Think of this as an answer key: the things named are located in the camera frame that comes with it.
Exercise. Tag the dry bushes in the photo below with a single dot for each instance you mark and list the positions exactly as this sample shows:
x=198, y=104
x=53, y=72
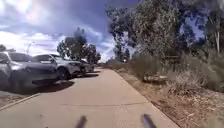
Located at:
x=193, y=71

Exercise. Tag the concrete kerb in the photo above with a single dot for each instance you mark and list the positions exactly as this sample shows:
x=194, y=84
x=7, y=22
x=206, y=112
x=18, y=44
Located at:
x=20, y=101

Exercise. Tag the brown dirt verge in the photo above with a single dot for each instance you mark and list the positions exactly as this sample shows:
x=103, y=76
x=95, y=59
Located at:
x=186, y=106

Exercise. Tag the robot's own part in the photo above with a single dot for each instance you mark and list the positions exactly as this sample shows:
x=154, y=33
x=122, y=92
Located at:
x=148, y=121
x=81, y=122

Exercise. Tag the dark grey car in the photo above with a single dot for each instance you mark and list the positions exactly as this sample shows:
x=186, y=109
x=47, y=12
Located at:
x=30, y=70

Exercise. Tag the row of trees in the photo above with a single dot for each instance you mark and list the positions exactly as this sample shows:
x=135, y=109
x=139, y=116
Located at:
x=160, y=26

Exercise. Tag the silver car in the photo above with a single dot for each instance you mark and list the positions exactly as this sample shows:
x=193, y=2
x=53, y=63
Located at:
x=65, y=66

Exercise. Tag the grey log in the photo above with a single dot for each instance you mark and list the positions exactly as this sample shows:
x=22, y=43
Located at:
x=155, y=79

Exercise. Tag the dark mulch strip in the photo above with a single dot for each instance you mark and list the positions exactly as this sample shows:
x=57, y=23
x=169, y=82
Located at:
x=13, y=96

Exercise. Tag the broad dark tree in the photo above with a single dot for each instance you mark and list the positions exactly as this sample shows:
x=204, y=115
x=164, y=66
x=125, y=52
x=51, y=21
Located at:
x=78, y=48

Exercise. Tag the pale concrete path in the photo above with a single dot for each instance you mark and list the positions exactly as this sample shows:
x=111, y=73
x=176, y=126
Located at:
x=103, y=96

